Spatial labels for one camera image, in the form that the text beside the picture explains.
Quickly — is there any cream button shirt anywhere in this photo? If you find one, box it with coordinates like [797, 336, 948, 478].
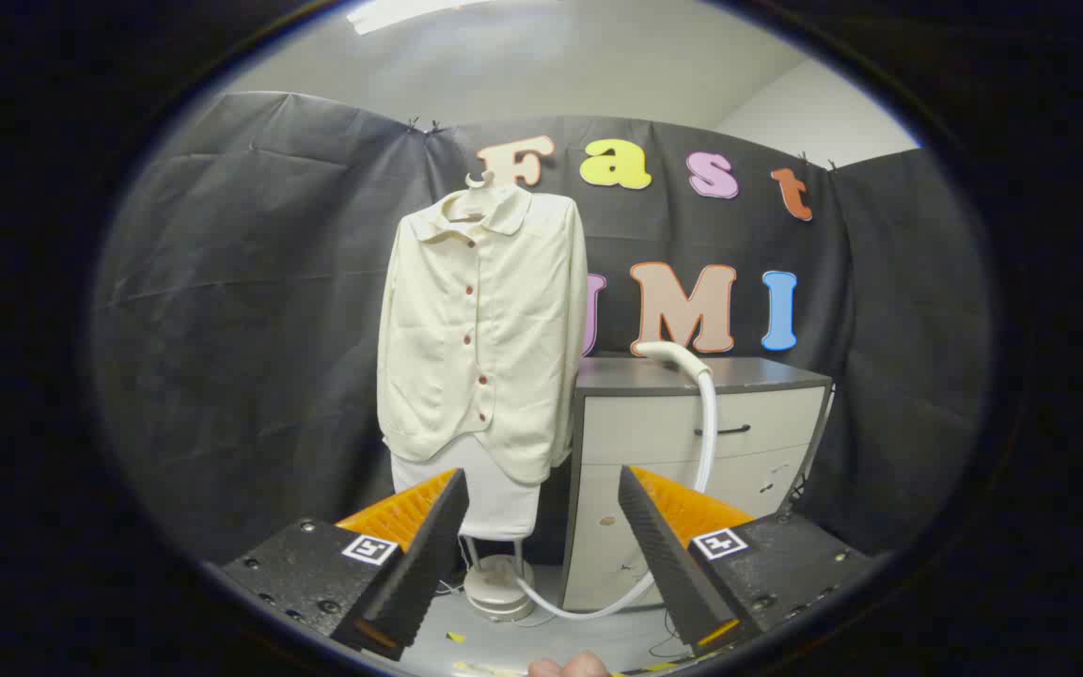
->
[377, 183, 589, 485]

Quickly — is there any black backdrop cloth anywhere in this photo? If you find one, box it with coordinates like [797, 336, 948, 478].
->
[95, 91, 989, 565]

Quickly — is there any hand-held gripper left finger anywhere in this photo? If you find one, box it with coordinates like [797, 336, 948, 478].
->
[220, 467, 470, 661]

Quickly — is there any white garment steamer base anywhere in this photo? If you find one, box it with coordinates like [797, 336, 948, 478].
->
[462, 536, 538, 622]

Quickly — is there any cream clothes hanger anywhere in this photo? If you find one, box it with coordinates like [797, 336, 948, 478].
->
[464, 169, 528, 222]

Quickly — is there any white ironing board pad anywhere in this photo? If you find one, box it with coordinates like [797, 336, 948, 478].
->
[391, 434, 542, 542]

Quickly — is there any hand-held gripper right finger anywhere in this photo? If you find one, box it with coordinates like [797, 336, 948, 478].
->
[617, 465, 871, 659]

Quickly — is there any grey and white cabinet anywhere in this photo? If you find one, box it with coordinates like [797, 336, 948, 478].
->
[560, 355, 834, 612]

